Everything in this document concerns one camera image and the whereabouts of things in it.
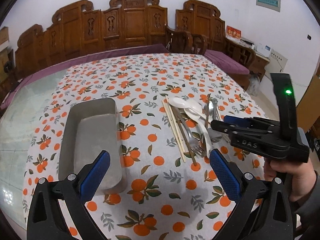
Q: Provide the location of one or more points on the metal fork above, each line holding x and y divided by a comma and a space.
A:
192, 141

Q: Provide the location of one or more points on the carved wooden bench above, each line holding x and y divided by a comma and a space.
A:
78, 30

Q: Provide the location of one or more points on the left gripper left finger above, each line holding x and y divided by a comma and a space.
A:
46, 220

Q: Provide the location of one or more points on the wall electrical panel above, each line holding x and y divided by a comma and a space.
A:
269, 4

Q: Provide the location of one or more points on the metal spoon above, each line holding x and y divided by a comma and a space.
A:
216, 136
208, 109

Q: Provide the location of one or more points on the grey metal tray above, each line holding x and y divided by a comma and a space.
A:
91, 127

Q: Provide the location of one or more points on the red sign card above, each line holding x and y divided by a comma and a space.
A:
233, 33

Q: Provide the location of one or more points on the light bamboo chopstick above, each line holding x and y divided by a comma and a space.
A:
179, 140
173, 130

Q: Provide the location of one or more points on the orange print tablecloth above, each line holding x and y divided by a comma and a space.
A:
165, 198

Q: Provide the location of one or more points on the carved wooden armchair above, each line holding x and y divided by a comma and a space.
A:
198, 28

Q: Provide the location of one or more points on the right hand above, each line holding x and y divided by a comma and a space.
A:
303, 177

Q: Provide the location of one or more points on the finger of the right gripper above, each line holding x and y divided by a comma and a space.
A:
220, 126
233, 120

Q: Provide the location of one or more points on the small white plastic spoon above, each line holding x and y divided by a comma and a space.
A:
191, 108

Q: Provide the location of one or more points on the dark brown chopstick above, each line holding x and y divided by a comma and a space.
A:
185, 137

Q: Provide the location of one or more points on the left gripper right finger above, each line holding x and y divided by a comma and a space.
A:
262, 209

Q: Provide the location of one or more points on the purple bench cushion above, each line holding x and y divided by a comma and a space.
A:
152, 49

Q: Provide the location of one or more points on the large white plastic spoon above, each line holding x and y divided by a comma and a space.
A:
200, 122

